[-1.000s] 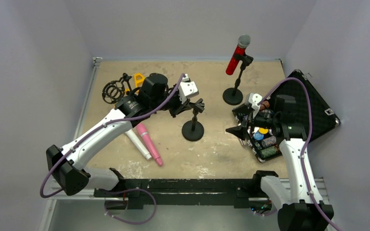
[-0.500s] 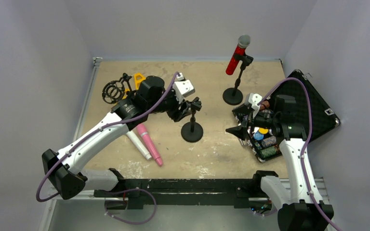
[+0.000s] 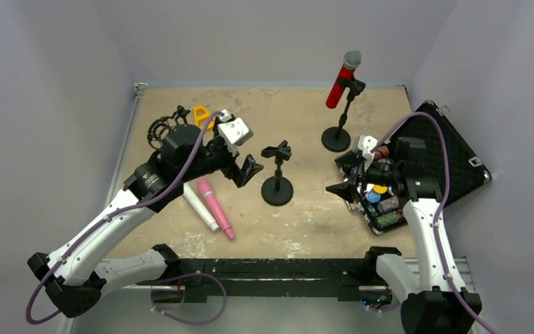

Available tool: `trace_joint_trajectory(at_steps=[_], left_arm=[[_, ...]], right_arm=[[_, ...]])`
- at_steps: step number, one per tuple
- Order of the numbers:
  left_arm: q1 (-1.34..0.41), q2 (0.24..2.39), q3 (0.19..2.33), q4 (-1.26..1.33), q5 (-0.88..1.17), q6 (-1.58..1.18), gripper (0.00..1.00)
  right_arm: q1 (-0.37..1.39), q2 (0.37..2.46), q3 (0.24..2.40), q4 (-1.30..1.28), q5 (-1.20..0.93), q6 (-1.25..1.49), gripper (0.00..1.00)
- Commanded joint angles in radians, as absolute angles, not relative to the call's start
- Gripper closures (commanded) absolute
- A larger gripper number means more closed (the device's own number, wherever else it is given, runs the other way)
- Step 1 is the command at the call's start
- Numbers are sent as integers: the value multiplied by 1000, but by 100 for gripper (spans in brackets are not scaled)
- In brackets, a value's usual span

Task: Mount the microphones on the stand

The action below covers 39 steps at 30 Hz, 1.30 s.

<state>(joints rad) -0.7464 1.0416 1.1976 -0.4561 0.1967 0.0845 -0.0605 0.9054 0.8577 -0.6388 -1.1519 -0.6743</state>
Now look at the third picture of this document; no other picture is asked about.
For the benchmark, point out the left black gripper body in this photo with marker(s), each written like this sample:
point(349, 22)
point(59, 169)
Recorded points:
point(232, 163)

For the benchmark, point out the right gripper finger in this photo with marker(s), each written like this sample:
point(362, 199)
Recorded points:
point(352, 162)
point(349, 191)

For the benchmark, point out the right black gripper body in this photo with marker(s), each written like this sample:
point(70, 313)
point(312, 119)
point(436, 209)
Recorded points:
point(357, 177)

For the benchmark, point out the black round-base mic stand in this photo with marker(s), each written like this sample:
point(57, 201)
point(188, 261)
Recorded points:
point(337, 139)

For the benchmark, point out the pink toy microphone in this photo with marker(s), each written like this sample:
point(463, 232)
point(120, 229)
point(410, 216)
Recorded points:
point(206, 191)

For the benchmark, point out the white toy microphone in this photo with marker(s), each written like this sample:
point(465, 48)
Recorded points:
point(194, 201)

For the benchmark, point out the red glitter microphone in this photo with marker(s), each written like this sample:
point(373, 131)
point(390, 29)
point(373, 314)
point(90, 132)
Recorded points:
point(351, 61)

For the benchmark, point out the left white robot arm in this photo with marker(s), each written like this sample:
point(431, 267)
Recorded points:
point(77, 275)

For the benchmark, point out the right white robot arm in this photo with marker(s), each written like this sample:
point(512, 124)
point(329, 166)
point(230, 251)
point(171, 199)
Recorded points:
point(436, 298)

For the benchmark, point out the yellow poker chip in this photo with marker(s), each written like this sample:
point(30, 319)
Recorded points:
point(379, 189)

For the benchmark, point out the blue poker chip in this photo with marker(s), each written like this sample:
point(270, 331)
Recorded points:
point(372, 197)

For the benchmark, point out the black poker chip case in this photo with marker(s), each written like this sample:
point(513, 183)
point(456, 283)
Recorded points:
point(428, 149)

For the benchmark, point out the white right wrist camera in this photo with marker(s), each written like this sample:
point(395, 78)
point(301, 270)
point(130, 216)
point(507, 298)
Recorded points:
point(363, 146)

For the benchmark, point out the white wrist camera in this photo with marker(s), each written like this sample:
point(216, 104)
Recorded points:
point(235, 131)
point(363, 146)

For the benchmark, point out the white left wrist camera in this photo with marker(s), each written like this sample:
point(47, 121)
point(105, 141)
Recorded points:
point(235, 131)

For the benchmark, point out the yellow bracket at back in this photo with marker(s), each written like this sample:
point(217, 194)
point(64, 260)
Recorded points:
point(201, 114)

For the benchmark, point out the black tripod shock-mount stand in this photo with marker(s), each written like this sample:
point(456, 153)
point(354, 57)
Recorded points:
point(166, 125)

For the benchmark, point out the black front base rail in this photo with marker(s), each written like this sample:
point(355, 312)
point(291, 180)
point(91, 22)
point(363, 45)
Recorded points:
point(343, 279)

